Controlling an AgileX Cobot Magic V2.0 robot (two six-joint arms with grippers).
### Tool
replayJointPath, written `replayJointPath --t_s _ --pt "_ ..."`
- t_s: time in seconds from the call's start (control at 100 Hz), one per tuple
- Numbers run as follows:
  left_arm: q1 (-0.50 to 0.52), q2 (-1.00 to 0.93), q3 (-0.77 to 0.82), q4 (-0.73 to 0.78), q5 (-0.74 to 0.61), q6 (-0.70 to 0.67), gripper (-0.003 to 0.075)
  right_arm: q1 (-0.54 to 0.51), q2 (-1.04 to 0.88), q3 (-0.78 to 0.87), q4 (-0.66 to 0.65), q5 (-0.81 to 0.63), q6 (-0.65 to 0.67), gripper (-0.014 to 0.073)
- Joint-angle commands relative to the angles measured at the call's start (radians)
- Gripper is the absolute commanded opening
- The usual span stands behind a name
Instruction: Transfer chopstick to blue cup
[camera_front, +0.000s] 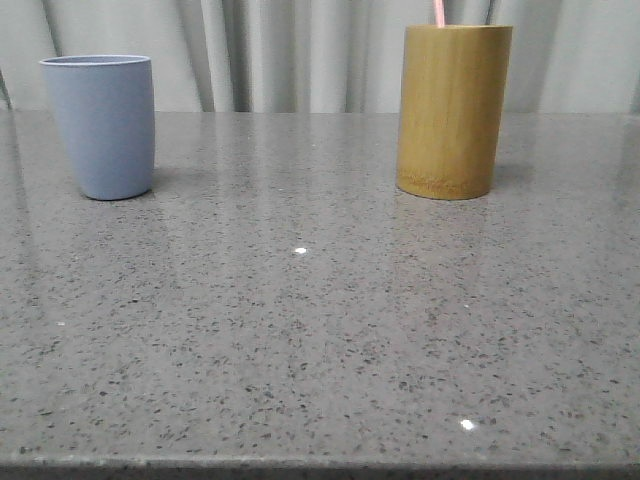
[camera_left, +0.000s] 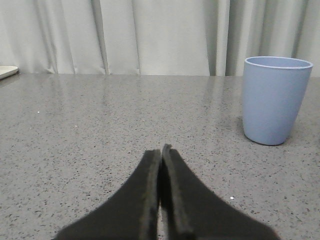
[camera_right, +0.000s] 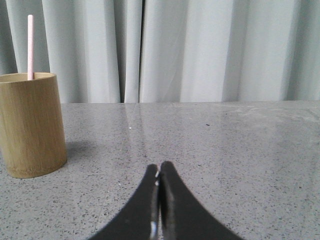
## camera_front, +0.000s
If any white pleated curtain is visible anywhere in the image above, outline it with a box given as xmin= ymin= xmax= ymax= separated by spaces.
xmin=1 ymin=1 xmax=639 ymax=113

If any bamboo cylinder holder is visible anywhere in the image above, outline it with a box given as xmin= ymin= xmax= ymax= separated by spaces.
xmin=396 ymin=25 xmax=513 ymax=200

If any blue plastic cup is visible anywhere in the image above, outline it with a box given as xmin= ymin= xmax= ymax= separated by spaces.
xmin=39 ymin=55 xmax=155 ymax=200

